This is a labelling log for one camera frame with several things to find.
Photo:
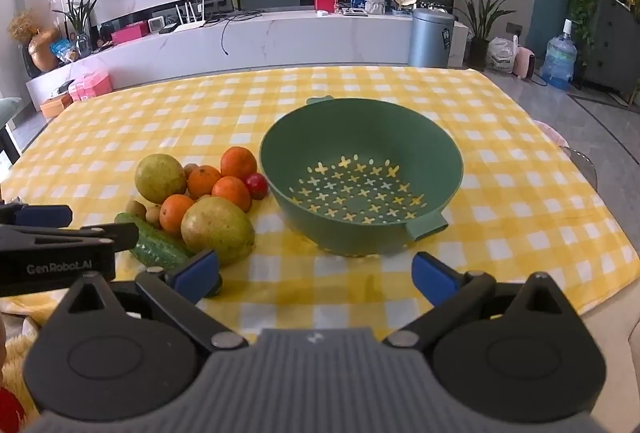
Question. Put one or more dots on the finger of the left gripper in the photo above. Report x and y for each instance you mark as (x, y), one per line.
(18, 214)

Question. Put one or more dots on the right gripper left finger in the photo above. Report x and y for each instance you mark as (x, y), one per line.
(172, 296)

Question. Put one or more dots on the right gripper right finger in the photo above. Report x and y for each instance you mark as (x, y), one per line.
(456, 299)

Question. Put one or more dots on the green cucumber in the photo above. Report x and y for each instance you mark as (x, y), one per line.
(155, 248)

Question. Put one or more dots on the large yellow-green pear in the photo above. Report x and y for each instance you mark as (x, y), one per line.
(214, 223)

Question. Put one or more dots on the orange tangerine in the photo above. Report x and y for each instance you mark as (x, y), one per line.
(233, 190)
(172, 211)
(202, 180)
(239, 162)

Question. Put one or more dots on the brown longan fruit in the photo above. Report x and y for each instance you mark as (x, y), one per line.
(137, 209)

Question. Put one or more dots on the round green pear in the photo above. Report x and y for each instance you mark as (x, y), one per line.
(159, 176)

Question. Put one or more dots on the small red fruit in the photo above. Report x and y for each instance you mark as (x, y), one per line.
(257, 186)

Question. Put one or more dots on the orange tangerine back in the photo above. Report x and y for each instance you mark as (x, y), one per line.
(239, 162)

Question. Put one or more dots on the pink storage box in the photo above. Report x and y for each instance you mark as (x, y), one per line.
(90, 85)

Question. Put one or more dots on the green colander bowl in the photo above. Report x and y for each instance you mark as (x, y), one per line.
(360, 177)

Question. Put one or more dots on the copper vase with flowers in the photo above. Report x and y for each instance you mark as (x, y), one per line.
(25, 29)

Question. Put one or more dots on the pink box on console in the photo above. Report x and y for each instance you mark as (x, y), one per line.
(130, 32)

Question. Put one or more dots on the potted plant on console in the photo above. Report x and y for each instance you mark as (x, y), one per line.
(78, 14)

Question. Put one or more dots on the pink small appliance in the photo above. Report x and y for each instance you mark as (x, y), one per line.
(524, 63)

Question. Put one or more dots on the white plastic bag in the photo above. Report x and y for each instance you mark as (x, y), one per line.
(501, 54)

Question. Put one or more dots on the white wifi router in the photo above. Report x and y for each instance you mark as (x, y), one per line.
(187, 17)

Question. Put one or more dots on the blue water bottle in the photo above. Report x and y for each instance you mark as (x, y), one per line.
(559, 61)

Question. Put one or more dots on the blue-grey pedal bin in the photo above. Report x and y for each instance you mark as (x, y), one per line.
(430, 38)

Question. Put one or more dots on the white tv console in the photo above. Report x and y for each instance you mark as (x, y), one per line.
(270, 40)

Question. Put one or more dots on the potted plant by bin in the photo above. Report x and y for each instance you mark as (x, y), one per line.
(481, 16)

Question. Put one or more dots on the dark grey drawer cabinet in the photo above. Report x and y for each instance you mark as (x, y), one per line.
(613, 59)

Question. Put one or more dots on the red box on console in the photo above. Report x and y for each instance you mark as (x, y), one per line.
(328, 6)

